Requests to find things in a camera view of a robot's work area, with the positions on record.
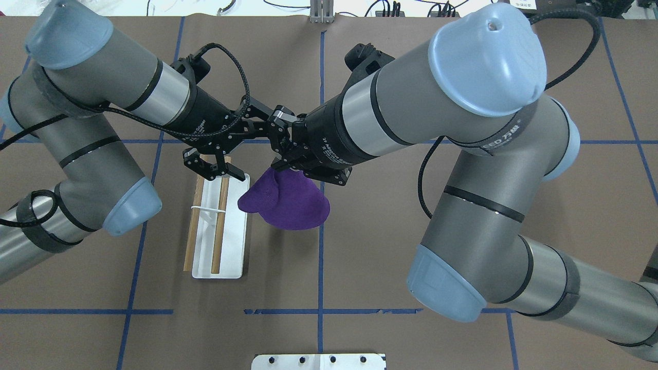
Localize black usb hub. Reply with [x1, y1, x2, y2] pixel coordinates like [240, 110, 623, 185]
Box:
[367, 1, 405, 17]
[426, 2, 459, 18]

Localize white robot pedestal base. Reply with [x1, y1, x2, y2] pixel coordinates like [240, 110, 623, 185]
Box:
[251, 353, 387, 369]

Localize black usb hub right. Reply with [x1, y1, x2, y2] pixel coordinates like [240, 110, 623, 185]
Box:
[426, 2, 459, 18]

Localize purple towel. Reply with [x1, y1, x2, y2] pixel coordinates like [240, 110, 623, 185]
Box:
[237, 167, 331, 230]

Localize black usb hub left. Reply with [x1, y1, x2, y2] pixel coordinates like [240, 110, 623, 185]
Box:
[367, 1, 405, 17]

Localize grey aluminium frame post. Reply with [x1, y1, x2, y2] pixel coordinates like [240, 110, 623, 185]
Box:
[309, 0, 335, 24]

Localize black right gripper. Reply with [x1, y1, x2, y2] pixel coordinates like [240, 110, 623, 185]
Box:
[267, 95, 358, 187]

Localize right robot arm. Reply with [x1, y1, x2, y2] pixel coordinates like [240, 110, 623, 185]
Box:
[272, 2, 657, 362]

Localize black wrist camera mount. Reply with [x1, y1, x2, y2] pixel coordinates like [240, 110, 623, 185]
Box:
[344, 44, 395, 80]

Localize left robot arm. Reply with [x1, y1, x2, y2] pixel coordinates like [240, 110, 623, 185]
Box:
[2, 1, 272, 283]

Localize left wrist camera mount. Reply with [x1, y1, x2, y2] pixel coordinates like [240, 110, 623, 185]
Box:
[170, 54, 211, 85]

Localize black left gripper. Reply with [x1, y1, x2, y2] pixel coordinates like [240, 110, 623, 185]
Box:
[178, 86, 281, 182]

